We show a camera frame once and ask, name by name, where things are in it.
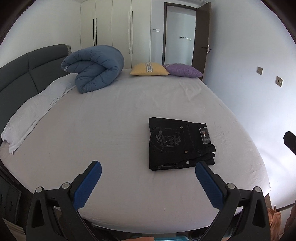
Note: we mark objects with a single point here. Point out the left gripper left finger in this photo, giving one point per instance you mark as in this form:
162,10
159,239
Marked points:
54,215

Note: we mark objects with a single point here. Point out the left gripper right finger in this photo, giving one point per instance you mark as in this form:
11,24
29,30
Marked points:
253,223

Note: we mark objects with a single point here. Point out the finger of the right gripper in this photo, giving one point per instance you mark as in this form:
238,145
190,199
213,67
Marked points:
290,141

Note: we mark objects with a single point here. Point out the black denim pants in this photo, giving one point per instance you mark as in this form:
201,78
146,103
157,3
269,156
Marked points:
178,144

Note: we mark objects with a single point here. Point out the white pillow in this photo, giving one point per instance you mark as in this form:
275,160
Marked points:
22,123

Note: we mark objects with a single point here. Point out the white bed sheet mattress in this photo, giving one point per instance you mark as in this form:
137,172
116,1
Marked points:
111,125

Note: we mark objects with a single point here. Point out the purple cushion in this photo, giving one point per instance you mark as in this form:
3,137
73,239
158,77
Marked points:
182,70

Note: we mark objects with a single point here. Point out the dark grey headboard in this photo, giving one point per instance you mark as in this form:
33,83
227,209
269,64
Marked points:
28,75

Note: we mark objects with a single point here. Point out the dark brown door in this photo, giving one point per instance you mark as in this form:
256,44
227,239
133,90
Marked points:
202,33

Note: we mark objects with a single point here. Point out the blue folded quilt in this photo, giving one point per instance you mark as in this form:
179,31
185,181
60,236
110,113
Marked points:
96,67

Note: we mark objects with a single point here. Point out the yellow cushion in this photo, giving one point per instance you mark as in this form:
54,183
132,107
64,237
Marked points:
149,69

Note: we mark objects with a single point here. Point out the white wardrobe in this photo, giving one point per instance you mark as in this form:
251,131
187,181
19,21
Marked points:
122,24

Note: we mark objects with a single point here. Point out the lower wall socket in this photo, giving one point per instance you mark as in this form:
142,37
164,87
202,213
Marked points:
279,81

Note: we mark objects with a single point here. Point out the wall socket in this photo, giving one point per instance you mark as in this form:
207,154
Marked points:
259,70
279,81

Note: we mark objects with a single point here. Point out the upper wall socket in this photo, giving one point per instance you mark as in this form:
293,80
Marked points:
259,70

